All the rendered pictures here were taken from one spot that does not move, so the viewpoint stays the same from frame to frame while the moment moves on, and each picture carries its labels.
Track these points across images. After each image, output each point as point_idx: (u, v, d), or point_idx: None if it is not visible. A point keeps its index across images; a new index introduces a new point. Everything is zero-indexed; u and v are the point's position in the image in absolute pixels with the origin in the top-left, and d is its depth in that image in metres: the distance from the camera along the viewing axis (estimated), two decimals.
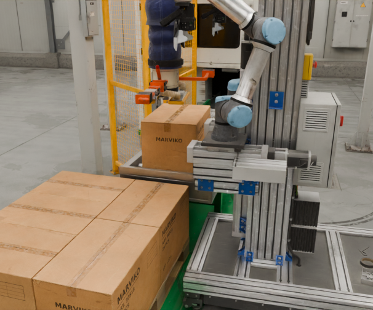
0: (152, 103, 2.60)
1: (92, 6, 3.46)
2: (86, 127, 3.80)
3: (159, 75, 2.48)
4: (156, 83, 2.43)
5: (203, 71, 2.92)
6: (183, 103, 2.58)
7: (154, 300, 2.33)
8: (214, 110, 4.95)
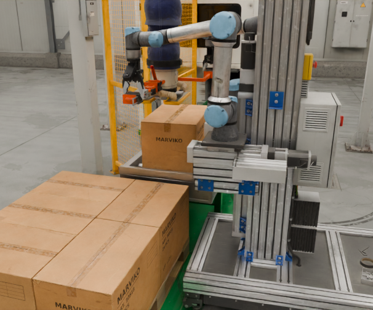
0: (148, 102, 2.62)
1: (92, 6, 3.46)
2: (86, 127, 3.80)
3: (154, 75, 2.49)
4: (149, 83, 2.45)
5: (205, 72, 2.90)
6: (178, 104, 2.58)
7: (154, 300, 2.33)
8: None
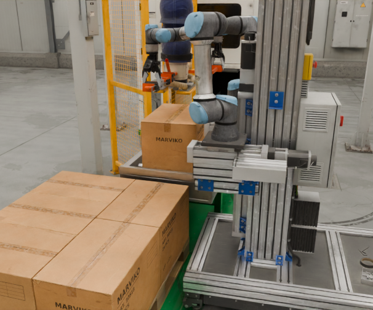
0: (162, 91, 2.92)
1: (92, 6, 3.46)
2: (86, 127, 3.80)
3: (168, 67, 2.79)
4: (164, 74, 2.74)
5: (212, 66, 3.20)
6: (189, 94, 2.88)
7: (154, 300, 2.33)
8: None
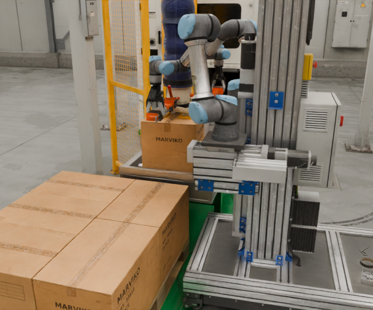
0: (164, 117, 2.97)
1: (92, 6, 3.46)
2: (86, 127, 3.80)
3: (171, 93, 2.84)
4: (167, 101, 2.80)
5: (213, 88, 3.26)
6: (191, 119, 2.93)
7: (154, 300, 2.33)
8: None
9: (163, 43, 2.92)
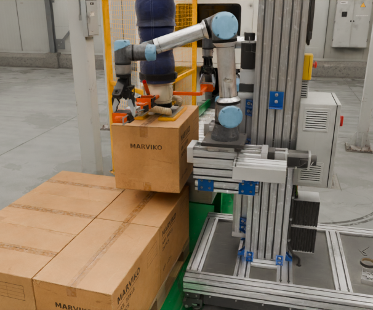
0: (141, 119, 2.46)
1: (92, 6, 3.46)
2: (86, 127, 3.80)
3: (148, 90, 2.33)
4: (142, 99, 2.28)
5: (202, 85, 2.74)
6: (173, 120, 2.41)
7: (154, 300, 2.33)
8: (214, 110, 4.95)
9: (138, 30, 2.41)
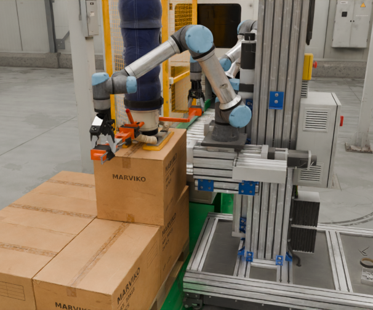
0: (125, 147, 2.34)
1: (92, 6, 3.46)
2: (86, 127, 3.80)
3: (131, 119, 2.21)
4: (125, 129, 2.17)
5: (189, 109, 2.63)
6: (159, 150, 2.30)
7: (154, 300, 2.33)
8: (214, 110, 4.95)
9: (122, 53, 2.29)
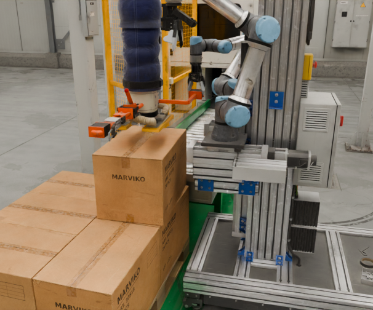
0: (124, 128, 2.30)
1: (92, 6, 3.46)
2: (86, 127, 3.80)
3: (130, 99, 2.17)
4: (124, 109, 2.13)
5: (190, 92, 2.59)
6: (158, 131, 2.26)
7: (154, 300, 2.33)
8: (214, 110, 4.95)
9: (121, 34, 2.25)
